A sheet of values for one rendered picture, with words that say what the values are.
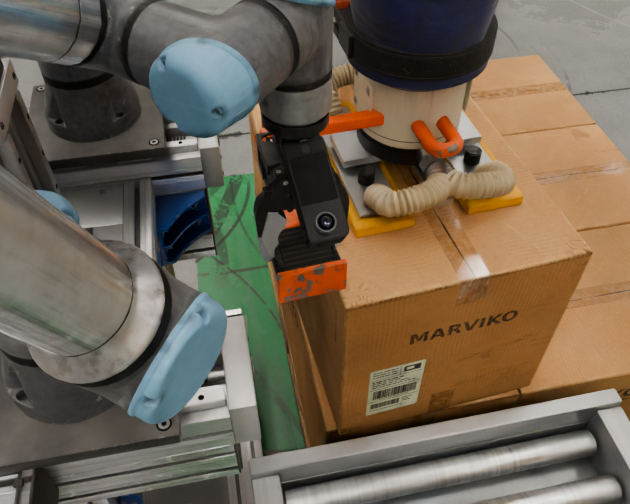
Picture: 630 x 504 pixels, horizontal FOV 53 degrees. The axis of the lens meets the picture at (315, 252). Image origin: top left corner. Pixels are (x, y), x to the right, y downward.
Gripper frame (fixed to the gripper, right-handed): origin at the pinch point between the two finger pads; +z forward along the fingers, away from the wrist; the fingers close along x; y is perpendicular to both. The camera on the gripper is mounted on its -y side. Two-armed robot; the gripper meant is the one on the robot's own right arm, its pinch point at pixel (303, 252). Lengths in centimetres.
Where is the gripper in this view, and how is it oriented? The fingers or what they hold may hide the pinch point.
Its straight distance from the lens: 78.1
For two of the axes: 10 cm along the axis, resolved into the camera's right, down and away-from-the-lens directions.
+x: -9.6, 2.0, -1.8
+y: -2.7, -7.1, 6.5
